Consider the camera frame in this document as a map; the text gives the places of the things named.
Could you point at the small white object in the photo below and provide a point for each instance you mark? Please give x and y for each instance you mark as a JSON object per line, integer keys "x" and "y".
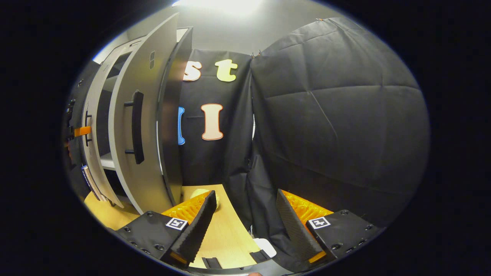
{"x": 266, "y": 246}

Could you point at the grey double-door shoe cabinet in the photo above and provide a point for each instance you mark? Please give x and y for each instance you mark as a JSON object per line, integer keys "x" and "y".
{"x": 172, "y": 134}

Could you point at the grey cabinet door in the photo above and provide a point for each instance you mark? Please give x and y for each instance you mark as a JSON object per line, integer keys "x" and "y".
{"x": 92, "y": 157}
{"x": 151, "y": 168}

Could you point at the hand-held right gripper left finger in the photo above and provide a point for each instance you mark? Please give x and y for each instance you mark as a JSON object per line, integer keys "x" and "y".
{"x": 199, "y": 230}

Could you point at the grey cabinet shelf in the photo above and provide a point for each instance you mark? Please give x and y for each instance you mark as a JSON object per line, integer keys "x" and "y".
{"x": 108, "y": 163}
{"x": 110, "y": 83}

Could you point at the pale yellow object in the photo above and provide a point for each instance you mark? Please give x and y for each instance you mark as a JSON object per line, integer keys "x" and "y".
{"x": 198, "y": 193}

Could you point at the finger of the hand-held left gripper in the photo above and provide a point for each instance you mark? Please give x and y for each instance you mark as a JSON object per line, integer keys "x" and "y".
{"x": 82, "y": 131}

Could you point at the dark blue book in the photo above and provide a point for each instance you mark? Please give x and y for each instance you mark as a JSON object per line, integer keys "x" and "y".
{"x": 89, "y": 183}

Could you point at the long ceiling light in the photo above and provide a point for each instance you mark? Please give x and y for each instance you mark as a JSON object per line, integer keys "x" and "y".
{"x": 226, "y": 4}

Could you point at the black backdrop cloth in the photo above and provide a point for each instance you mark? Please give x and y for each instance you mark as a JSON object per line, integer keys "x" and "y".
{"x": 337, "y": 126}

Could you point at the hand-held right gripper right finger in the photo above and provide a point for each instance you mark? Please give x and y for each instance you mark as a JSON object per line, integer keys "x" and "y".
{"x": 293, "y": 226}

